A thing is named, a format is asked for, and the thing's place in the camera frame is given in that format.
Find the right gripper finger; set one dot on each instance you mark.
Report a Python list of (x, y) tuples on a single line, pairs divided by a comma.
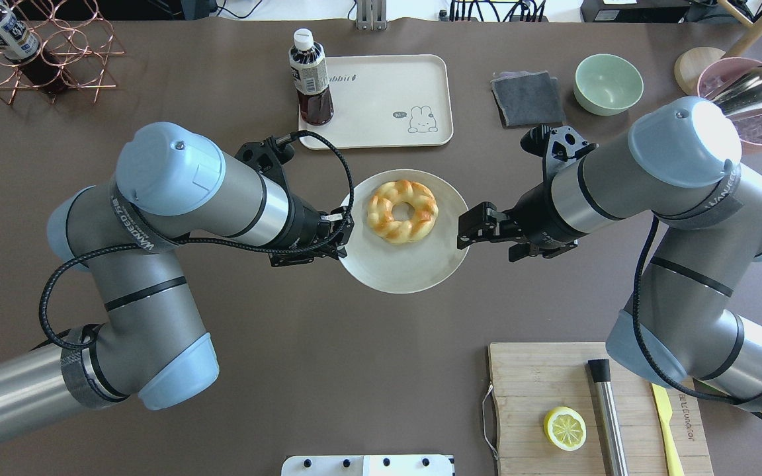
[(466, 239), (482, 218)]

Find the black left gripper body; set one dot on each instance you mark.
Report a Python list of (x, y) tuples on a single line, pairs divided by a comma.
[(302, 226)]

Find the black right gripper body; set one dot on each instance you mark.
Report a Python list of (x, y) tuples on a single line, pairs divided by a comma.
[(534, 215)]

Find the white round plate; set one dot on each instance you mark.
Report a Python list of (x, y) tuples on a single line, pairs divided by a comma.
[(411, 267)]

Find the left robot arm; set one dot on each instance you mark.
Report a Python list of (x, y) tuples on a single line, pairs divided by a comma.
[(118, 314)]

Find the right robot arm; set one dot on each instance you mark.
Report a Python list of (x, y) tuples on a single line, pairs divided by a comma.
[(682, 163)]

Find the braided glazed donut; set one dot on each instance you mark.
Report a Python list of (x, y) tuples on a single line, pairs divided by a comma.
[(402, 211)]

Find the cream rabbit tray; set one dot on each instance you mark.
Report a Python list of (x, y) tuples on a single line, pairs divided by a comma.
[(387, 101)]

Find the dark tea bottle on tray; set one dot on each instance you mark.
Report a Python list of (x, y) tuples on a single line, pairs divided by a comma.
[(308, 65)]

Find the grey folded cloth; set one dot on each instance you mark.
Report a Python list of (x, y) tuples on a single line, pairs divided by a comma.
[(526, 99)]

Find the mint green bowl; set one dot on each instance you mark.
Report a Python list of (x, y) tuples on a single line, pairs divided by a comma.
[(606, 84)]

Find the bamboo cutting board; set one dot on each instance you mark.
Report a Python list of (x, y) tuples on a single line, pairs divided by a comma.
[(531, 378)]

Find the steel muddler black tip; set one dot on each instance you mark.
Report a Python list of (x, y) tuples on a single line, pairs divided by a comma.
[(607, 416)]

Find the halved lemon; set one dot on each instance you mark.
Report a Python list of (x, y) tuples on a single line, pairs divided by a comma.
[(565, 428)]

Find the round wooden coaster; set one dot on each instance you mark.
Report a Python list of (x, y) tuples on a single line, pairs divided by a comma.
[(692, 63)]

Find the pink bowl with ice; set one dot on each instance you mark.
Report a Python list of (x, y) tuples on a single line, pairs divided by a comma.
[(718, 74)]

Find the steel ice scoop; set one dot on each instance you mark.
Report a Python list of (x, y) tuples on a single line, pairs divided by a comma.
[(741, 98)]

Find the yellow plastic knife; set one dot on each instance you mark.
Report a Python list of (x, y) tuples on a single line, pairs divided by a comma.
[(665, 413)]

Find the bottle lying in rack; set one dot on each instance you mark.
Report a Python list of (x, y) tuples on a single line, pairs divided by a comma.
[(23, 49)]

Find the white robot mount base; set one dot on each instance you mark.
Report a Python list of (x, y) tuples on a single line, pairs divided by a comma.
[(371, 464)]

